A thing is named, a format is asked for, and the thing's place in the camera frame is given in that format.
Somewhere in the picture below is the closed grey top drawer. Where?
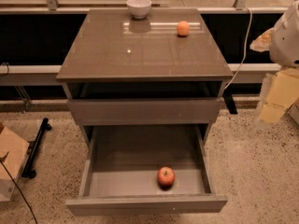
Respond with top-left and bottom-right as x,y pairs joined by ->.
67,99 -> 220,126

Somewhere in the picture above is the cardboard box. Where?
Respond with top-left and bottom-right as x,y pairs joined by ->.
0,123 -> 29,202

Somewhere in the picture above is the grey drawer cabinet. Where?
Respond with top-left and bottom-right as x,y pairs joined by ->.
57,8 -> 233,140

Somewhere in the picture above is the white power cable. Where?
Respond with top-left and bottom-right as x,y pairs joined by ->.
223,7 -> 253,91

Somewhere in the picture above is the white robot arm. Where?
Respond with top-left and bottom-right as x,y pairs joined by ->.
249,0 -> 299,128

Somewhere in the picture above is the white ceramic bowl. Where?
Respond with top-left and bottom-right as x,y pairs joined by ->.
126,0 -> 151,19

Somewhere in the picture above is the black metal bar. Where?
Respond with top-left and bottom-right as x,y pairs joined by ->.
21,118 -> 51,179

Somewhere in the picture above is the open grey middle drawer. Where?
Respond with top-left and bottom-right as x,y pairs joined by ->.
66,124 -> 227,216

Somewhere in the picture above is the black cable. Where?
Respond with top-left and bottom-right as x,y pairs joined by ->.
0,159 -> 39,224

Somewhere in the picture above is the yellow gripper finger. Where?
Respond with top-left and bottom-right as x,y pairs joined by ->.
249,28 -> 273,52
254,68 -> 299,129

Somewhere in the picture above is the orange fruit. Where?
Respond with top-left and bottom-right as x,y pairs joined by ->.
177,21 -> 190,36

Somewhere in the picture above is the red apple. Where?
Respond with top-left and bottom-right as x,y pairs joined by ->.
157,167 -> 176,187

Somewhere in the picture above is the black cabinet foot bracket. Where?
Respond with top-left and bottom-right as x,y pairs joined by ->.
222,88 -> 237,115

